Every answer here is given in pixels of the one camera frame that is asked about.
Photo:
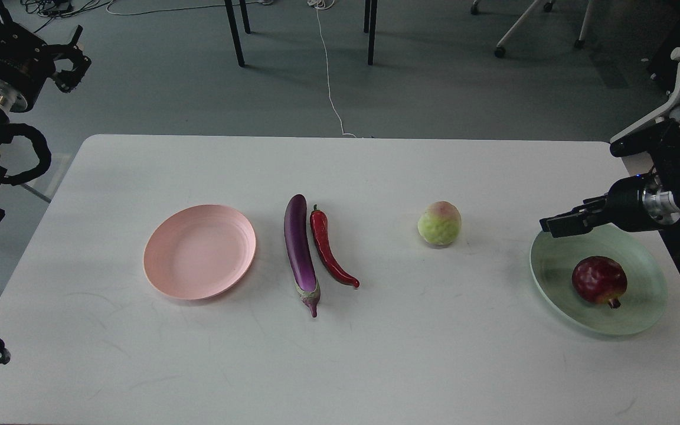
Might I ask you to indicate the black table leg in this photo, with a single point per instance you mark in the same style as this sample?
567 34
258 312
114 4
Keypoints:
233 25
369 28

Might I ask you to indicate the light green plastic plate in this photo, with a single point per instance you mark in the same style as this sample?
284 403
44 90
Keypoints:
553 260

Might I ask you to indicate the white office chair base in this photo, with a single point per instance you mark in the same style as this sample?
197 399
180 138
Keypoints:
527 25

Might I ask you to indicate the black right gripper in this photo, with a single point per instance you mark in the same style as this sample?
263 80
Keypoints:
633 204

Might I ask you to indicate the red pomegranate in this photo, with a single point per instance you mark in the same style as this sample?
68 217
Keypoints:
600 280

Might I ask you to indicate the green pink peach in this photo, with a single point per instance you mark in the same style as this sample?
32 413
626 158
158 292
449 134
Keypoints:
440 224

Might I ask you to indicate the red chili pepper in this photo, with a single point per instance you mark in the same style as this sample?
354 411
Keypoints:
318 222

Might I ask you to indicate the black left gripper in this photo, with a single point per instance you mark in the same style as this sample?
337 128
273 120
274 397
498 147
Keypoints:
27 62

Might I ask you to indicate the black table leg left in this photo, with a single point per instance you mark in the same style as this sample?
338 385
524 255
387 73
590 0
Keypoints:
233 25

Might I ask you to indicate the purple eggplant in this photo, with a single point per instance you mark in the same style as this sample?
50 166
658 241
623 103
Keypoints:
299 255

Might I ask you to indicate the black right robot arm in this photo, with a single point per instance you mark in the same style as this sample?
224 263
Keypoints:
661 142

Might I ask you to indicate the black table leg right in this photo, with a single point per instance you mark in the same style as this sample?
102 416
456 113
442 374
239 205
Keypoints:
369 28

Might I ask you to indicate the pink plastic plate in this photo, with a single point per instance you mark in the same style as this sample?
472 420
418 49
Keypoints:
200 252

